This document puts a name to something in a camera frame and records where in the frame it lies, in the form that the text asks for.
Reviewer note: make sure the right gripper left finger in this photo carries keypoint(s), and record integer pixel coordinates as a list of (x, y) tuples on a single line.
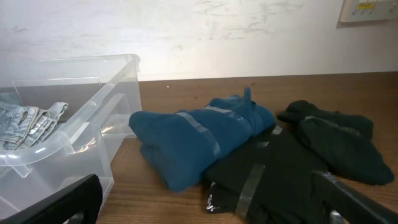
[(79, 202)]

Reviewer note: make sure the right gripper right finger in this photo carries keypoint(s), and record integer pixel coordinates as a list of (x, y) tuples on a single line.
[(336, 202)]

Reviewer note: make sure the black garment with tape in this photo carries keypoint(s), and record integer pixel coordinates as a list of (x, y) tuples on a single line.
[(268, 177)]

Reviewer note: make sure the light blue jeans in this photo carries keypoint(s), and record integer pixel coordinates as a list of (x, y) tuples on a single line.
[(25, 126)]

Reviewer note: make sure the teal blue garment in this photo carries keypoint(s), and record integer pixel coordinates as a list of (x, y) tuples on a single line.
[(180, 146)]

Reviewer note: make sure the clear plastic storage bin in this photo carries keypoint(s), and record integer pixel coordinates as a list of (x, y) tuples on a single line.
[(101, 93)]

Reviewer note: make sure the wall switch panel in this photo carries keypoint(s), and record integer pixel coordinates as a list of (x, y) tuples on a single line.
[(368, 10)]

